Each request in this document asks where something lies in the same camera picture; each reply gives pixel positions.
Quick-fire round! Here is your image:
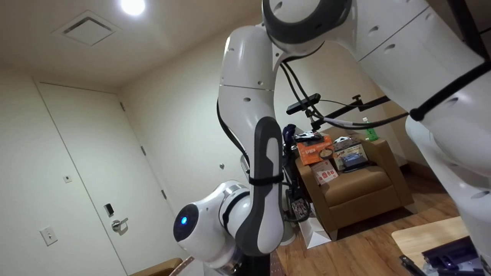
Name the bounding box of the red white box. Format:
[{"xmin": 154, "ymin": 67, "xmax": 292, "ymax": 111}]
[{"xmin": 312, "ymin": 161, "xmax": 338, "ymax": 185}]

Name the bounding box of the orange box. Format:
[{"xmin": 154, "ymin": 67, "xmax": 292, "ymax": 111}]
[{"xmin": 297, "ymin": 136, "xmax": 334, "ymax": 165}]

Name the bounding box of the blue picture box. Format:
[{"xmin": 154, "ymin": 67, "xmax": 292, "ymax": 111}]
[{"xmin": 334, "ymin": 144, "xmax": 369, "ymax": 171}]

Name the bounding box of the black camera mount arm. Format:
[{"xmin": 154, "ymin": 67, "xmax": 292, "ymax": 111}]
[{"xmin": 312, "ymin": 93, "xmax": 392, "ymax": 130}]

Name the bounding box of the ceiling light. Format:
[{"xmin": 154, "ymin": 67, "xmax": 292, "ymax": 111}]
[{"xmin": 117, "ymin": 0, "xmax": 148, "ymax": 16}]

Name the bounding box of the green plastic bottle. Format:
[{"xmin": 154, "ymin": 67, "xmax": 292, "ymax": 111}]
[{"xmin": 367, "ymin": 128, "xmax": 380, "ymax": 141}]

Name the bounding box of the white plastic bag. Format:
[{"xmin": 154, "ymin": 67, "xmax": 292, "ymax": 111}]
[{"xmin": 300, "ymin": 217, "xmax": 332, "ymax": 249}]

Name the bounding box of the brown armchair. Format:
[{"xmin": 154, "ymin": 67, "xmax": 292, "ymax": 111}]
[{"xmin": 295, "ymin": 127, "xmax": 413, "ymax": 237}]

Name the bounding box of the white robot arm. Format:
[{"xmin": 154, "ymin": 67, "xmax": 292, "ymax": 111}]
[{"xmin": 174, "ymin": 0, "xmax": 491, "ymax": 272}]

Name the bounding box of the black stereo camera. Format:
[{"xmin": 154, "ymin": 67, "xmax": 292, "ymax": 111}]
[{"xmin": 286, "ymin": 93, "xmax": 321, "ymax": 115}]

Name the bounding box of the white door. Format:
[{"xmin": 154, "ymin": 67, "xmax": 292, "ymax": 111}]
[{"xmin": 41, "ymin": 82, "xmax": 183, "ymax": 274}]

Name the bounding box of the ceiling air vent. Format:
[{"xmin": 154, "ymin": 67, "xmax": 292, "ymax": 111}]
[{"xmin": 54, "ymin": 10, "xmax": 117, "ymax": 46}]

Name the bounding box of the wall power outlet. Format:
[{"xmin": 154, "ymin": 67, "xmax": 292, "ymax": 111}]
[{"xmin": 41, "ymin": 226, "xmax": 59, "ymax": 245}]

